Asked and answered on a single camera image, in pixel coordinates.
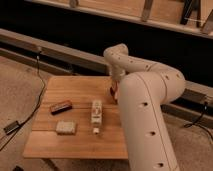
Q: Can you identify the brown black eraser brush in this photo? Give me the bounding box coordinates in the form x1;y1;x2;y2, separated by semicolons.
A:
50;100;72;115

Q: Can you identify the wooden table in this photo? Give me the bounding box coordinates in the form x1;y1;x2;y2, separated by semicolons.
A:
23;76;127;159

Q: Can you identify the black power adapter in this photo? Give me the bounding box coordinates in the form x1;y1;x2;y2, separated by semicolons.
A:
4;121;20;135

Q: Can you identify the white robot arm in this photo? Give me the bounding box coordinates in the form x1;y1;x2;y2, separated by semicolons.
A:
104;44;185;171

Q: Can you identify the white squeeze bottle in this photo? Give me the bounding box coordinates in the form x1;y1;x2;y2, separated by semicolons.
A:
91;100;103;134

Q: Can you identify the black power cable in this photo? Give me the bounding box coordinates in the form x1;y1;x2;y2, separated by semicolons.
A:
0;53;47;152

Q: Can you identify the black cable right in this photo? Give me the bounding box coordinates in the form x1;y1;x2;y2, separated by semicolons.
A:
183;101;213;141

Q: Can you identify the beige sponge block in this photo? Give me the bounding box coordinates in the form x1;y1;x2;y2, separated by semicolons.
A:
56;121;76;135

